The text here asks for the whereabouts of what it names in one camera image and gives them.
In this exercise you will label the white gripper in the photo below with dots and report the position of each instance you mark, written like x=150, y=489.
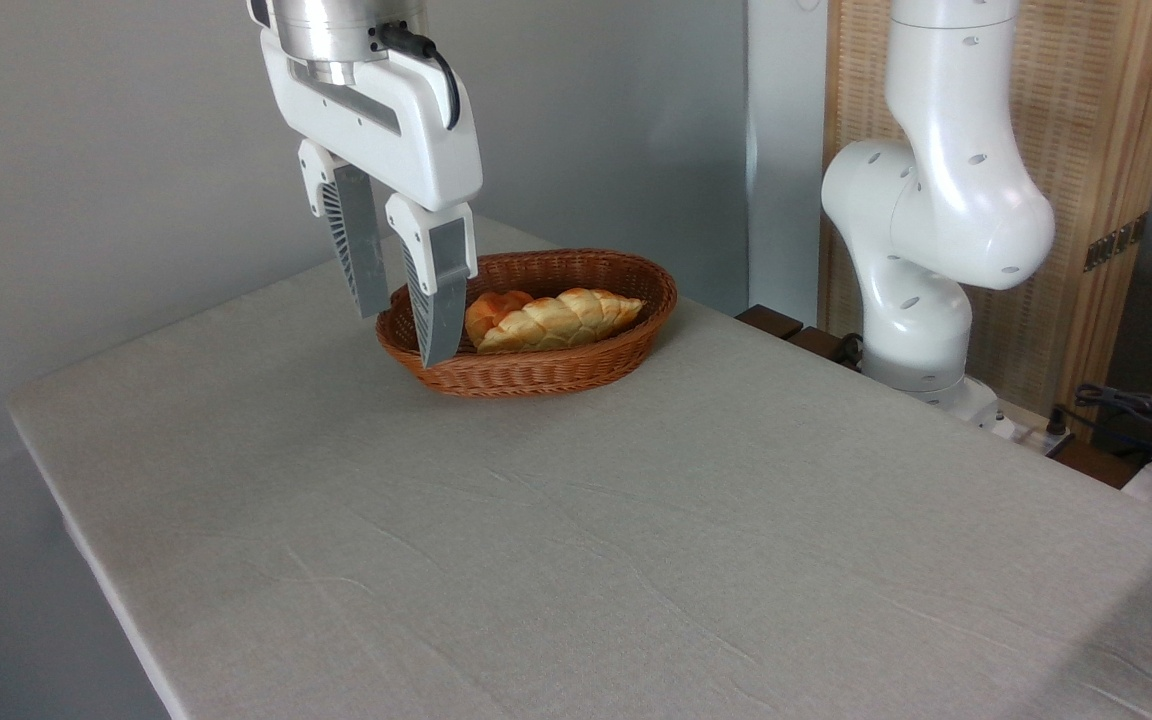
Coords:
x=416, y=140

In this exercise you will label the long braided bread loaf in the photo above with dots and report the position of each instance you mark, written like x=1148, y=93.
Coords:
x=566, y=318

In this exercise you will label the round orange bread bun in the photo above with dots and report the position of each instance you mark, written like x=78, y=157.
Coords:
x=488, y=308

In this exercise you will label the brown oval wicker basket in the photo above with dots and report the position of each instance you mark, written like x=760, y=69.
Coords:
x=556, y=375

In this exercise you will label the light grey tablecloth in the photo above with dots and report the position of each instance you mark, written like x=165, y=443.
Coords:
x=636, y=540

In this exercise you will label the dark brown wooden board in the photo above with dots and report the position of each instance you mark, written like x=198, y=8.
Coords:
x=771, y=320

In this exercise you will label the metal screen hinge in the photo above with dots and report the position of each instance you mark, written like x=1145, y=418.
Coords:
x=1116, y=242

